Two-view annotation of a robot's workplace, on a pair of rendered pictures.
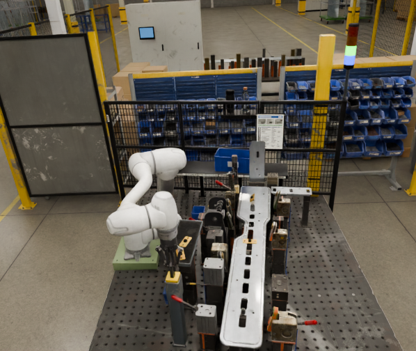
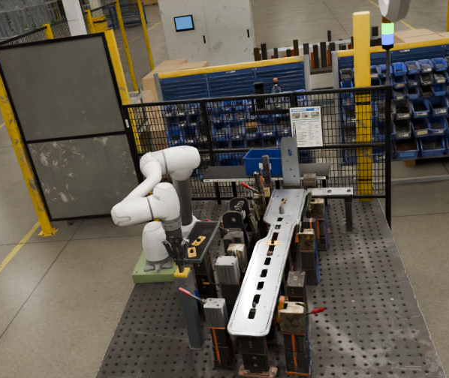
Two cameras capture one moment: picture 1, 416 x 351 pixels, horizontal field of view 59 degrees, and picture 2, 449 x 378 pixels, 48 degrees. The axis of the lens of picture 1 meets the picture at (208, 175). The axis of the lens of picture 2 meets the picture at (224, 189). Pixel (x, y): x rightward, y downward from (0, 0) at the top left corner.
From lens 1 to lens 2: 67 cm
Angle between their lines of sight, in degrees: 7
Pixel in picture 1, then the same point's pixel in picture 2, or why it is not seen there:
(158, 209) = (158, 199)
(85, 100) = (106, 107)
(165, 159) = (176, 157)
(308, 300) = (339, 305)
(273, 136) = (311, 132)
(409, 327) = not seen: outside the picture
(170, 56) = (213, 49)
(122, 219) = (125, 208)
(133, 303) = (152, 313)
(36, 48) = (51, 52)
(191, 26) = (238, 10)
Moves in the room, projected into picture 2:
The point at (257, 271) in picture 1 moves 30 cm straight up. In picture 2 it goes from (275, 270) to (269, 217)
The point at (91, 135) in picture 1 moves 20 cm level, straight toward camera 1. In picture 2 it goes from (115, 146) to (116, 153)
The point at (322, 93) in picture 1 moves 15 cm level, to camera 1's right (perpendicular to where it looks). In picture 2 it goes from (362, 79) to (385, 76)
